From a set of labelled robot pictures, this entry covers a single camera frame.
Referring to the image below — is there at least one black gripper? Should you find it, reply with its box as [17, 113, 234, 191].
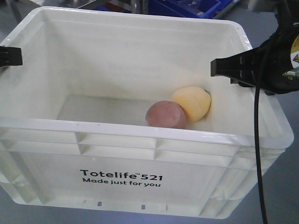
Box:
[210, 0, 299, 94]

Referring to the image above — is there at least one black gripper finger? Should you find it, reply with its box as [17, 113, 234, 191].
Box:
[0, 46, 23, 67]

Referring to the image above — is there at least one yellow plush peach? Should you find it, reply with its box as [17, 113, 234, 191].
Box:
[171, 86, 212, 122]

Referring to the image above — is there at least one pink plush toy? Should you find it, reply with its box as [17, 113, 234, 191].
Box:
[145, 101, 187, 129]

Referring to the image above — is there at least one white plastic tote crate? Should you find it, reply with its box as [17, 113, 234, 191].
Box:
[0, 6, 295, 220]

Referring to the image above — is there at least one blue plastic bin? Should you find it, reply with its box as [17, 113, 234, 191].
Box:
[148, 0, 239, 19]

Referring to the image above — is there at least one black cable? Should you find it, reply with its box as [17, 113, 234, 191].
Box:
[254, 0, 292, 224]

